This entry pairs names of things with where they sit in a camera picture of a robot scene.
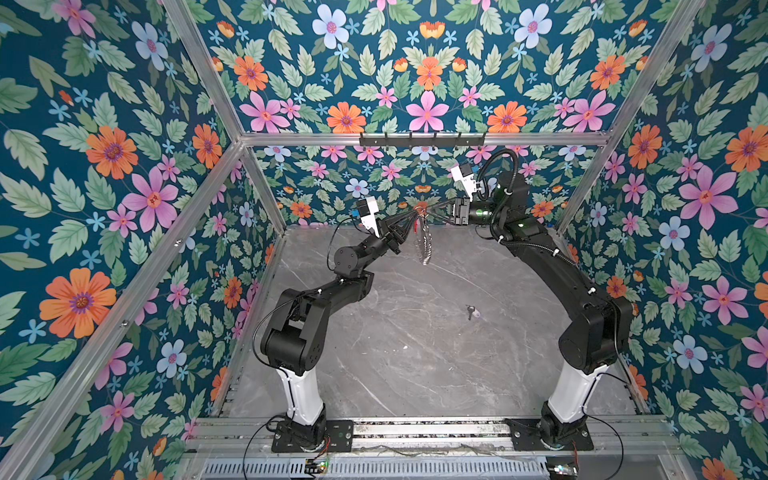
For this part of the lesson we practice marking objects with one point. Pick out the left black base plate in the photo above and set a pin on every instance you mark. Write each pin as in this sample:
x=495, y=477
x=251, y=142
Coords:
x=327, y=435

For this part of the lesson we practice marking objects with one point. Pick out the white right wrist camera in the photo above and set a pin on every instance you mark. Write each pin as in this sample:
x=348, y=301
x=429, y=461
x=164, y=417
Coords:
x=464, y=174

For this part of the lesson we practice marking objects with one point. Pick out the black hook rack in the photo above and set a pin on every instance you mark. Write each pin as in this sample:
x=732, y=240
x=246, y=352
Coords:
x=408, y=140

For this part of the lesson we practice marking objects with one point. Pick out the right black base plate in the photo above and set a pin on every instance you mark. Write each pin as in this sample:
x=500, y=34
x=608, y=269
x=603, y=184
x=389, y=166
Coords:
x=548, y=434

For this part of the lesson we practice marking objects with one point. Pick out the red keyring with metal rings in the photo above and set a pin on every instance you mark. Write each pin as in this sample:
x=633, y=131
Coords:
x=423, y=234

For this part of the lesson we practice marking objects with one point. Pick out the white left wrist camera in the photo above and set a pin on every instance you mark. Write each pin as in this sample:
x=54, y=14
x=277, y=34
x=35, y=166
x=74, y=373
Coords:
x=367, y=209

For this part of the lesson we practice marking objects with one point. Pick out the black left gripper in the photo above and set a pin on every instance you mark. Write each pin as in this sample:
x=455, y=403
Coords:
x=392, y=236

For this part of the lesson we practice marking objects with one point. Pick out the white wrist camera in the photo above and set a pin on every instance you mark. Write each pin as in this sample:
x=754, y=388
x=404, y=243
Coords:
x=464, y=174
x=367, y=209

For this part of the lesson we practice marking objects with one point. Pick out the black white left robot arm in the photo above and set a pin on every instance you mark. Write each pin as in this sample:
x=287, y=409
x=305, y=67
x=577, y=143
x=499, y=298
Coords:
x=295, y=335

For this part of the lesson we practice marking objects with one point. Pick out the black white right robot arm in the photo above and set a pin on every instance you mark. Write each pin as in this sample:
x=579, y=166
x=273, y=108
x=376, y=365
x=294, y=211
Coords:
x=598, y=331

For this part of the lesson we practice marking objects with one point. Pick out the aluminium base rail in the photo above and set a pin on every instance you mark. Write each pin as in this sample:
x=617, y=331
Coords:
x=608, y=436

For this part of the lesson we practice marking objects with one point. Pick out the white perforated cable duct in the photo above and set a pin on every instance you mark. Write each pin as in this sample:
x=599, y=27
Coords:
x=377, y=468

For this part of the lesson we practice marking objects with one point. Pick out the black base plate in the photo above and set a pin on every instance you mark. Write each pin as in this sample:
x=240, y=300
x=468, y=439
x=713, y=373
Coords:
x=327, y=435
x=548, y=434

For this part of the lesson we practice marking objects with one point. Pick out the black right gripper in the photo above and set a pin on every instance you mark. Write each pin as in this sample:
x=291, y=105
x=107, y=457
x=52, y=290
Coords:
x=461, y=213

